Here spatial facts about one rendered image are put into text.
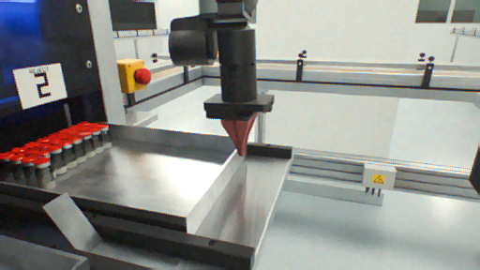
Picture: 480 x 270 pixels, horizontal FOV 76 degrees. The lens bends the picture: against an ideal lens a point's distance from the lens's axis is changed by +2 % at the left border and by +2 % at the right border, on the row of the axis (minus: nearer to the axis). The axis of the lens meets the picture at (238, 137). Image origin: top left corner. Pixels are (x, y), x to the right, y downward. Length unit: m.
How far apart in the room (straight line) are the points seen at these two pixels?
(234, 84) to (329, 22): 1.47
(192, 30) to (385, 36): 1.52
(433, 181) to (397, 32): 0.82
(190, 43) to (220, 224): 0.26
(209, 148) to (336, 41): 1.40
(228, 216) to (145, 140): 0.31
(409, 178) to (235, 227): 1.16
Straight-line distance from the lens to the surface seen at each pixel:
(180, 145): 0.63
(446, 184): 1.52
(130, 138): 0.69
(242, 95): 0.46
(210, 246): 0.34
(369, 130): 2.00
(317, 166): 1.44
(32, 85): 0.59
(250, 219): 0.41
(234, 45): 0.45
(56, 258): 0.36
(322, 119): 1.97
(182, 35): 0.48
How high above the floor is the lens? 1.12
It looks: 21 degrees down
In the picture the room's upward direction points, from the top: straight up
